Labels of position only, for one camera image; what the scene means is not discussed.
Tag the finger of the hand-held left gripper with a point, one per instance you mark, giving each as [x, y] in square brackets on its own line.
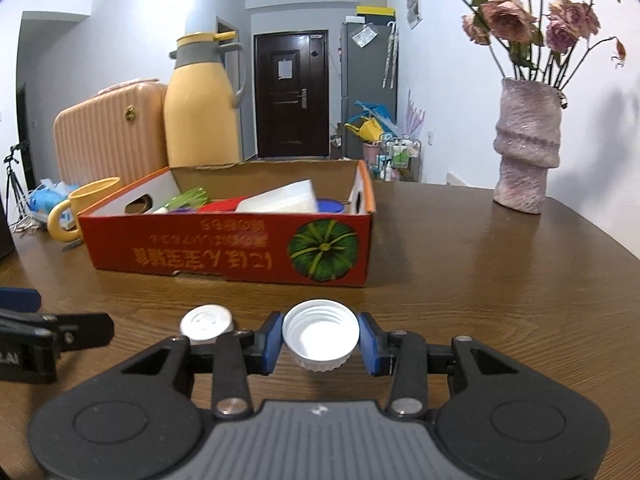
[85, 330]
[20, 300]

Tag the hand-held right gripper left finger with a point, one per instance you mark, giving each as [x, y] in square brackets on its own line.
[267, 347]

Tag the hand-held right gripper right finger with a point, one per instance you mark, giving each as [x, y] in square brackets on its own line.
[370, 345]

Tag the large white bottle cap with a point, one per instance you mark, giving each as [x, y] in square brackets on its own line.
[320, 335]

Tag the orange printed cardboard box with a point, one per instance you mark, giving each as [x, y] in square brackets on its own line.
[200, 250]

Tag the translucent white plastic container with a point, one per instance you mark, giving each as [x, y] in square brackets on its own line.
[285, 200]

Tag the small white bottle cap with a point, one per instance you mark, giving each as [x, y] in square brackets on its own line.
[205, 321]

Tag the blue tissue pack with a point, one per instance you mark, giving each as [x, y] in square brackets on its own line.
[42, 200]

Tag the black tripod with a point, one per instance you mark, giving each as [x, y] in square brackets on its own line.
[15, 195]

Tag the yellow mug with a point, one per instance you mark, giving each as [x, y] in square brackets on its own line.
[82, 200]

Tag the blue round container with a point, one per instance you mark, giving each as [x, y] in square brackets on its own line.
[330, 206]

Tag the red white lint brush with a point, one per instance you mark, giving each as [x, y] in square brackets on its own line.
[220, 205]

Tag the green translucent plastic item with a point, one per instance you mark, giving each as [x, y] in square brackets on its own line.
[192, 197]

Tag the pink ribbed suitcase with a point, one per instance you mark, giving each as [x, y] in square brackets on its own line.
[100, 150]

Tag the metal trolley rack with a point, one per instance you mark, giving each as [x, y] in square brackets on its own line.
[415, 160]

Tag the pink bucket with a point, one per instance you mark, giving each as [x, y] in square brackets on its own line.
[370, 152]

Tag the yellow watering can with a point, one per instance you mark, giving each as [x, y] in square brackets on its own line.
[370, 130]

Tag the yellow thermos jug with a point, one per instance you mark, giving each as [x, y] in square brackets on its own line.
[200, 120]

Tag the blue folding rack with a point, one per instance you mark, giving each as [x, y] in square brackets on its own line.
[372, 107]

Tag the dark brown door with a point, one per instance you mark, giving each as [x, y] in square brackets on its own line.
[270, 110]

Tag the pink textured vase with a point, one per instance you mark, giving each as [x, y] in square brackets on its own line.
[525, 160]

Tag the grey refrigerator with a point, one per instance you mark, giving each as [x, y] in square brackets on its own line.
[365, 75]

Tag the white paper notice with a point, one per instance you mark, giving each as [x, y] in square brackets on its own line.
[285, 70]

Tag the white folded umbrella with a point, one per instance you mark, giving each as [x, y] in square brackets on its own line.
[387, 60]
[396, 50]

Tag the clear plastic bag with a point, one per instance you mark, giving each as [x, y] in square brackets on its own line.
[364, 37]

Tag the yellow black box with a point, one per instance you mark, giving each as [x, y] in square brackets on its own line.
[375, 10]

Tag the dried rose bouquet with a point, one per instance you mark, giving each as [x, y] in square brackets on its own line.
[505, 15]

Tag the purple wall decal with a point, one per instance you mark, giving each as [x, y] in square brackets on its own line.
[412, 115]

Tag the grey door frame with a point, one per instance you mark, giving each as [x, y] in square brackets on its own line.
[222, 30]

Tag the wall poster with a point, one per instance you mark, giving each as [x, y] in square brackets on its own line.
[414, 7]

